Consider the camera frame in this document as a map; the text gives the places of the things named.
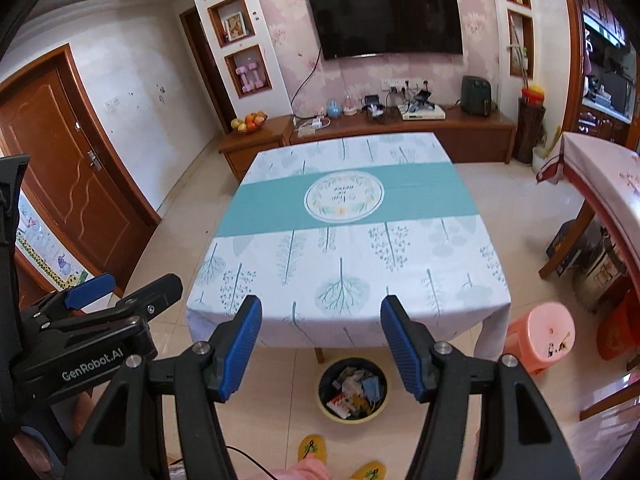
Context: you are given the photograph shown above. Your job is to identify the yellow rimmed trash bin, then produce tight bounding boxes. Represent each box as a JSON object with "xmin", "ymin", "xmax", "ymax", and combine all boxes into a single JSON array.
[{"xmin": 314, "ymin": 356, "xmax": 392, "ymax": 426}]

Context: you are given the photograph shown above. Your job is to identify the pink plastic stool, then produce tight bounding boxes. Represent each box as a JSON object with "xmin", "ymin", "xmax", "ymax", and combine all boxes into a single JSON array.
[{"xmin": 503, "ymin": 302, "xmax": 576, "ymax": 375}]

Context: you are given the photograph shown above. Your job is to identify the brown wooden door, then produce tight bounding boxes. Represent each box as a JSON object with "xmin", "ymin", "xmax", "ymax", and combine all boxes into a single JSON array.
[{"xmin": 1, "ymin": 44, "xmax": 160, "ymax": 292}]

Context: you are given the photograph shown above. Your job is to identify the right yellow slipper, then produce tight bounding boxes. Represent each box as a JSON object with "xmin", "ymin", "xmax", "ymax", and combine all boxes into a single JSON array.
[{"xmin": 350, "ymin": 460, "xmax": 386, "ymax": 480}]

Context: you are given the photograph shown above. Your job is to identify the red plastic bucket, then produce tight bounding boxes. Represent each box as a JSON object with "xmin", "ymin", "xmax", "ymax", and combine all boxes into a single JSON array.
[{"xmin": 597, "ymin": 290, "xmax": 640, "ymax": 361}]

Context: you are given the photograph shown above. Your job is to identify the pink trousers legs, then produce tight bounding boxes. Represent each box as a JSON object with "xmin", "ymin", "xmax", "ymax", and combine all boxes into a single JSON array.
[{"xmin": 247, "ymin": 455, "xmax": 332, "ymax": 480}]

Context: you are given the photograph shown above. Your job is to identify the white teal patterned tablecloth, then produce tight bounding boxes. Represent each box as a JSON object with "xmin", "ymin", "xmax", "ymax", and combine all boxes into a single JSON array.
[{"xmin": 186, "ymin": 132, "xmax": 511, "ymax": 360}]

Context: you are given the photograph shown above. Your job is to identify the fruit bowl with oranges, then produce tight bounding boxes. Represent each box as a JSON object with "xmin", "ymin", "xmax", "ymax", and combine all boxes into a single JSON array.
[{"xmin": 230, "ymin": 110, "xmax": 268, "ymax": 134}]

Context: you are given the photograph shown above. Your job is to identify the pink dumbbells on shelf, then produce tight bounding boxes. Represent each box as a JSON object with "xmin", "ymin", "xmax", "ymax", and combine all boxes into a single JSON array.
[{"xmin": 235, "ymin": 62, "xmax": 265, "ymax": 93}]

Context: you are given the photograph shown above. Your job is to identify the pink covered side table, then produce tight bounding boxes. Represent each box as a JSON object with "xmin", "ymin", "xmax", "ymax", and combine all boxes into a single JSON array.
[{"xmin": 536, "ymin": 131, "xmax": 639, "ymax": 288}]

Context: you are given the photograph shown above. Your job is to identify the wooden tv cabinet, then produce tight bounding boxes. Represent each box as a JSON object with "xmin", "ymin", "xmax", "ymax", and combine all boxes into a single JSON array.
[{"xmin": 218, "ymin": 107, "xmax": 516, "ymax": 180}]

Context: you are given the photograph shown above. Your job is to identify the white set-top box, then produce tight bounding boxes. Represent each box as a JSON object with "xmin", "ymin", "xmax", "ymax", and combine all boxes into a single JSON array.
[{"xmin": 400, "ymin": 104, "xmax": 446, "ymax": 122}]

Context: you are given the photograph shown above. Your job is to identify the black air fryer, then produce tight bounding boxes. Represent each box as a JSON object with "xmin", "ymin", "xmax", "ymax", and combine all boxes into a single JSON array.
[{"xmin": 460, "ymin": 75, "xmax": 492, "ymax": 117}]

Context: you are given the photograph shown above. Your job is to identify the black cable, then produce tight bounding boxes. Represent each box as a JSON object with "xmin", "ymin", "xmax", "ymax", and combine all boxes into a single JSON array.
[{"xmin": 167, "ymin": 443, "xmax": 279, "ymax": 480}]

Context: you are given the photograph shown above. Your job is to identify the wooden table frame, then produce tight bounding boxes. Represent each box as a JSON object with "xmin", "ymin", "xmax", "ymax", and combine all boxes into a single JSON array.
[{"xmin": 314, "ymin": 348, "xmax": 326, "ymax": 364}]

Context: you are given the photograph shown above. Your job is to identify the black wall television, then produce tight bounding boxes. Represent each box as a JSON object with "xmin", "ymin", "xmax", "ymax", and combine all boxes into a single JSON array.
[{"xmin": 308, "ymin": 0, "xmax": 463, "ymax": 61}]

